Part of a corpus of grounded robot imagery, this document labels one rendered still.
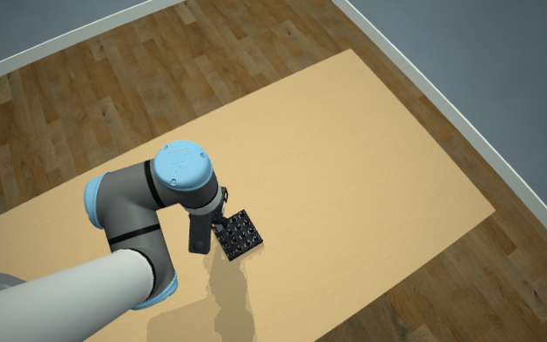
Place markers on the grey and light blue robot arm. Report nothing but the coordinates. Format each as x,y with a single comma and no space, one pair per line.
73,304

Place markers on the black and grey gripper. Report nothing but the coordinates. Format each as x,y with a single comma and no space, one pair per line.
218,213

